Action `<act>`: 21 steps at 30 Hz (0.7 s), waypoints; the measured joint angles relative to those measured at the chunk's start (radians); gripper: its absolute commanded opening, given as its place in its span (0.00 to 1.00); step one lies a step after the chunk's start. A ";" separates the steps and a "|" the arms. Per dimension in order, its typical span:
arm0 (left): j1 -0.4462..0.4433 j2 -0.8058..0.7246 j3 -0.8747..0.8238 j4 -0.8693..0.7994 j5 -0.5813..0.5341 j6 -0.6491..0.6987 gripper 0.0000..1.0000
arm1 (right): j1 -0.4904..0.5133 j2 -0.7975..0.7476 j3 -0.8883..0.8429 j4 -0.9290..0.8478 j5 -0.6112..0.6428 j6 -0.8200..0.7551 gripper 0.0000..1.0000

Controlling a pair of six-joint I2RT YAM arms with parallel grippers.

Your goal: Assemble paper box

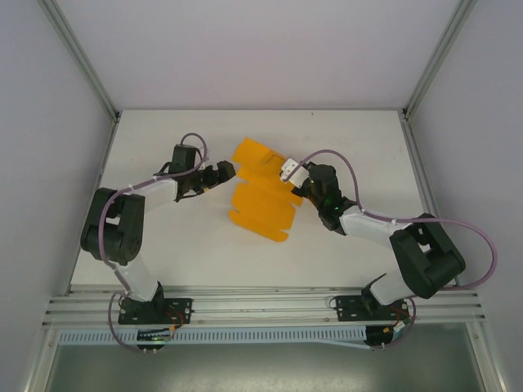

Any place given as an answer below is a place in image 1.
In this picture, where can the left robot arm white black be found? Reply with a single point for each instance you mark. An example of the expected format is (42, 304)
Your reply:
(130, 206)

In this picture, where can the left aluminium table side rail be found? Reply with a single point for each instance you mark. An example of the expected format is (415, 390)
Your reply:
(96, 196)

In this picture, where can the black controller puck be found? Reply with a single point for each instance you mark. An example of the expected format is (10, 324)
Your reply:
(152, 342)
(380, 337)

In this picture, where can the right aluminium frame post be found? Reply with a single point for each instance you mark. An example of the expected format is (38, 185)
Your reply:
(437, 61)

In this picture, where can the left black controller puck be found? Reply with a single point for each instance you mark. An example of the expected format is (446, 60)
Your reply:
(152, 342)

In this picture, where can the right black controller puck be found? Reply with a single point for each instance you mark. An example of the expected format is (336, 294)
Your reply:
(380, 337)

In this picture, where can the aluminium mounting rail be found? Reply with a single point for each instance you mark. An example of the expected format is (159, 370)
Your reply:
(261, 306)

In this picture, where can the aluminium frame post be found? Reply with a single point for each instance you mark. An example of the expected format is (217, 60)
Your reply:
(81, 61)
(437, 61)

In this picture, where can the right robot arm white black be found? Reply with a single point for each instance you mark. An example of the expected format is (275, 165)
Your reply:
(425, 257)

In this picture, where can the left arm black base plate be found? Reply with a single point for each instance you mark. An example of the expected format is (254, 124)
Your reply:
(181, 312)

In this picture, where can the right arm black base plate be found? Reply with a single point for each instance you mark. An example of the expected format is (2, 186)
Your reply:
(347, 308)

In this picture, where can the aluminium table side rail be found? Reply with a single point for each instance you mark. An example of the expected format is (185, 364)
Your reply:
(96, 196)
(421, 171)

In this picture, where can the left aluminium frame post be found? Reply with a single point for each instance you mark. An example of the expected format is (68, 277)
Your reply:
(81, 61)

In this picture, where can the right aluminium table side rail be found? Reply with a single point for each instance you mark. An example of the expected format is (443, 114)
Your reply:
(421, 171)

